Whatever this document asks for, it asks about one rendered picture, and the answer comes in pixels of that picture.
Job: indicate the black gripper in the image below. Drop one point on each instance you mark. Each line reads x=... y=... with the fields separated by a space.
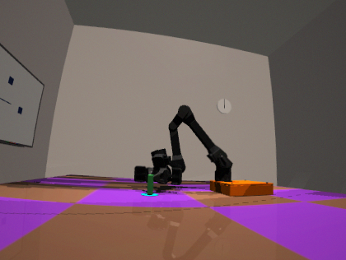
x=160 y=175

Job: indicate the green rectangular post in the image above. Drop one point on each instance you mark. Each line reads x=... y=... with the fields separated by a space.
x=150 y=184

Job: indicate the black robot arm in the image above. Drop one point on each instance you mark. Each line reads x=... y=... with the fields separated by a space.
x=216 y=155

